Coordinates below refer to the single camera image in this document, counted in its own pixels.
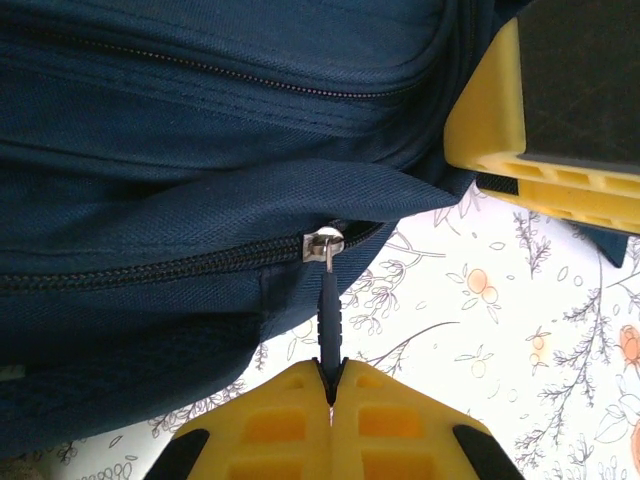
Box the floral tablecloth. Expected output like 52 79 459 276
0 182 640 480

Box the navy zipper pull tab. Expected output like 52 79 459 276
301 225 347 406

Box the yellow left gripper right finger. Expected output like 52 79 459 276
329 357 526 480

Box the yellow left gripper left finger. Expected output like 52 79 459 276
142 358 335 480

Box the navy blue backpack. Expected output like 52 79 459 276
0 0 629 461

